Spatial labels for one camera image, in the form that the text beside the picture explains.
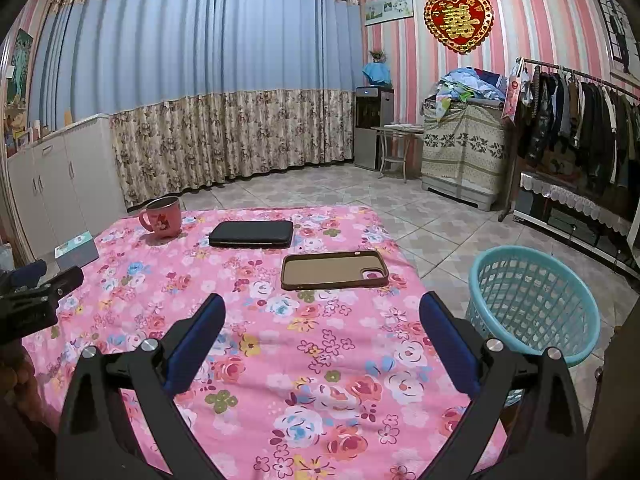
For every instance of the blue floral curtain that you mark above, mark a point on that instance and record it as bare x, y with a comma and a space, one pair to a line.
200, 50

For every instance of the long landscape wall picture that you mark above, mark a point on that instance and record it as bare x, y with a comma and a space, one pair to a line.
389, 8

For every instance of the black zip pouch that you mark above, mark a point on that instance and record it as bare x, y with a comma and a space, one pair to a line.
250, 234

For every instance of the blue bag on dispenser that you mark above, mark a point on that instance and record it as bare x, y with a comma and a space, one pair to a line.
377, 72

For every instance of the small metal side table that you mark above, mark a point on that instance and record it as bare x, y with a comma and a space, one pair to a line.
395, 145

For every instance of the light blue tissue box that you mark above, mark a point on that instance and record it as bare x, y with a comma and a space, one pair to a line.
75, 254

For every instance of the metal clothes rack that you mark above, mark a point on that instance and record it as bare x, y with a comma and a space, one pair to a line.
509, 180

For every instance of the red heart wall decoration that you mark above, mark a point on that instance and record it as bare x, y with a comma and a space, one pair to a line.
459, 21

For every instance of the low cabinet with lace cloth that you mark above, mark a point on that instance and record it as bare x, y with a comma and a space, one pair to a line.
575, 210

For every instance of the pink hanging gift bag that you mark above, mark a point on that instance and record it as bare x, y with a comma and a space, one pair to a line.
511, 97

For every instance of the person's left forearm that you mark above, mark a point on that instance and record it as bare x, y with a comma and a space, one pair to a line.
20, 385

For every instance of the pile of folded clothes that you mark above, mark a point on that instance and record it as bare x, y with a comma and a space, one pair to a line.
467, 85

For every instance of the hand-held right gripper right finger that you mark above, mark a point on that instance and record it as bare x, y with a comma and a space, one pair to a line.
450, 345

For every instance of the white cabinet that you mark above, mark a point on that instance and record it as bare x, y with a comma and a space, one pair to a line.
55, 185

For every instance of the colourful wall poster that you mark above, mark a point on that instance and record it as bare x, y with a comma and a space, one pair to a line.
20, 70

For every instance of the light blue plastic basket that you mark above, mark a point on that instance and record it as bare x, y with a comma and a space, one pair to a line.
532, 300

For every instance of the row of hanging clothes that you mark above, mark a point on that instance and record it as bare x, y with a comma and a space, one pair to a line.
590, 120

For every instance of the pink floral tablecloth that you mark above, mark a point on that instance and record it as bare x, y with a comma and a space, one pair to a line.
300, 320

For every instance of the grey water dispenser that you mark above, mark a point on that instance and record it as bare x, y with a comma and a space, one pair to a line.
370, 125

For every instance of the dark wooden cabinet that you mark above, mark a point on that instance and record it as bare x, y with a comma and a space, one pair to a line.
620, 400

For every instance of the brown phone case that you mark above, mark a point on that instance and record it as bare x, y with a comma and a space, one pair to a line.
330, 270

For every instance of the pink mug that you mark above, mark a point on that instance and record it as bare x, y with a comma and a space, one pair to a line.
162, 217

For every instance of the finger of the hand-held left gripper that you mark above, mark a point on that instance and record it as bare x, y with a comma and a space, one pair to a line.
30, 310
27, 272

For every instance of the framed wall picture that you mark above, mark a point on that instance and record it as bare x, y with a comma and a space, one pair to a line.
617, 30

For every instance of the cabinet under patterned cloth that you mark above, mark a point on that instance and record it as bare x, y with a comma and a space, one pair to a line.
465, 155

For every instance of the small potted plant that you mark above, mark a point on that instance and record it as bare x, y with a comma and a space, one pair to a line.
377, 55

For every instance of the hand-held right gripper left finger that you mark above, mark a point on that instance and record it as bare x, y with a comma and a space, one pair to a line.
197, 345

